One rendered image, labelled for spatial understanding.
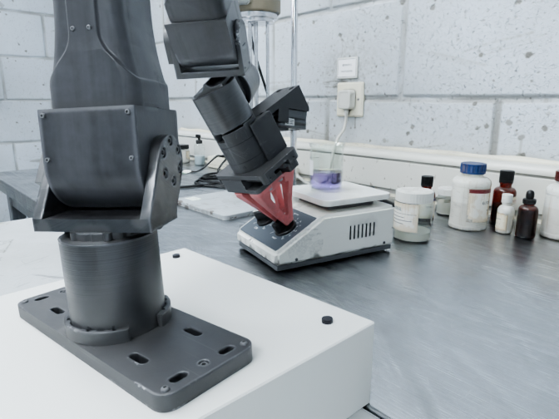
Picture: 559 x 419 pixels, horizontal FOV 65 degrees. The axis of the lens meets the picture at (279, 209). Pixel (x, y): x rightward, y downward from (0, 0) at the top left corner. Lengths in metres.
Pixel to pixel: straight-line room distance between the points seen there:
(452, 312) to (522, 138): 0.53
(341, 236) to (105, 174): 0.39
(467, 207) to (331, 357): 0.56
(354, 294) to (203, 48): 0.32
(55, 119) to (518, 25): 0.85
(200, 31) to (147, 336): 0.31
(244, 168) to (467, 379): 0.33
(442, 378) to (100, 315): 0.27
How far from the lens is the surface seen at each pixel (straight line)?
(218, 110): 0.52
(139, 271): 0.30
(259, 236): 0.62
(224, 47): 0.50
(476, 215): 0.82
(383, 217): 0.66
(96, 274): 0.30
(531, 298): 0.59
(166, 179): 0.30
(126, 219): 0.29
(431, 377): 0.40
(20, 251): 0.77
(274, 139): 0.55
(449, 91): 1.04
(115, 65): 0.30
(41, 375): 0.32
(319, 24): 1.28
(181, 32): 0.50
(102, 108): 0.30
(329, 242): 0.61
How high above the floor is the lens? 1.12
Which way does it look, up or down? 14 degrees down
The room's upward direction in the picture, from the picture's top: straight up
